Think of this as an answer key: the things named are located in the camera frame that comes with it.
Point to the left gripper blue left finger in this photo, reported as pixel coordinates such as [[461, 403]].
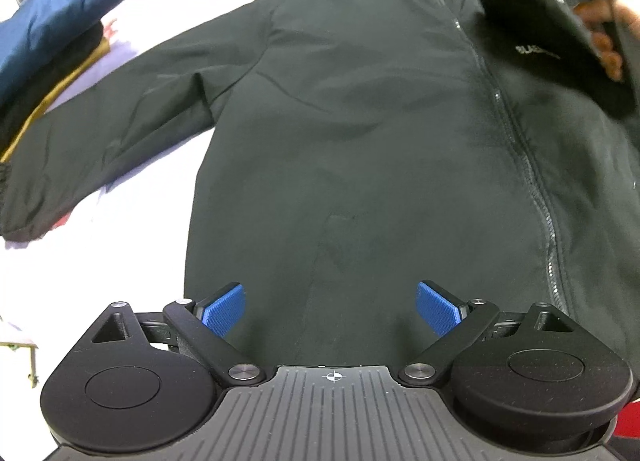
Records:
[[221, 311]]

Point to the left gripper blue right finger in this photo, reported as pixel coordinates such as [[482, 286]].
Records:
[[441, 310]]

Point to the black BLAENZAIGA jacket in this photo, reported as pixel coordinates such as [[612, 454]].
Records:
[[359, 147]]

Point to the person's right hand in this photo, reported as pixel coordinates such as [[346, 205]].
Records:
[[598, 16]]

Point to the lavender floral bed sheet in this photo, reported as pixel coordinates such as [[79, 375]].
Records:
[[126, 241]]

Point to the folded mustard yellow garment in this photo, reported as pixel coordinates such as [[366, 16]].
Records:
[[101, 50]]

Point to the folded black garment in stack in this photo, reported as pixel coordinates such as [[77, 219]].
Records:
[[20, 103]]

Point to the folded navy blue jacket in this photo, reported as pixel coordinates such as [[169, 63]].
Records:
[[38, 31]]

